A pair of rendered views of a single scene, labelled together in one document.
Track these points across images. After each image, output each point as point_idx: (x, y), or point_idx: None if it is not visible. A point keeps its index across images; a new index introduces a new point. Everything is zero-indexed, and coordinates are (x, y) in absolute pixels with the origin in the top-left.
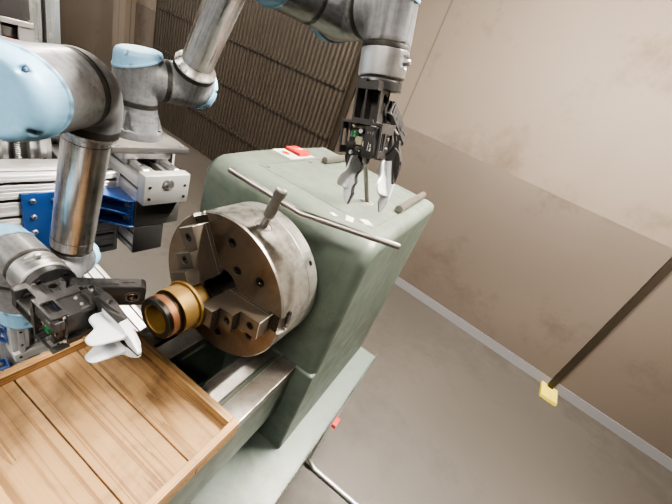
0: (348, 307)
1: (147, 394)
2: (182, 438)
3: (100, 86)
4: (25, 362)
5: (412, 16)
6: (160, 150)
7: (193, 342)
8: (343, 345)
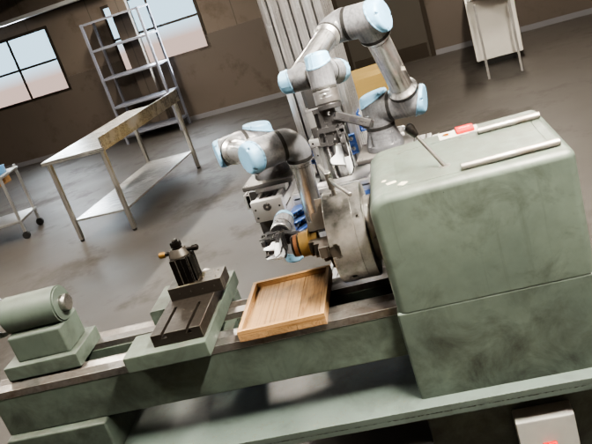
0: (386, 248)
1: (309, 297)
2: (303, 314)
3: (280, 143)
4: (284, 275)
5: (316, 76)
6: None
7: (356, 284)
8: (457, 307)
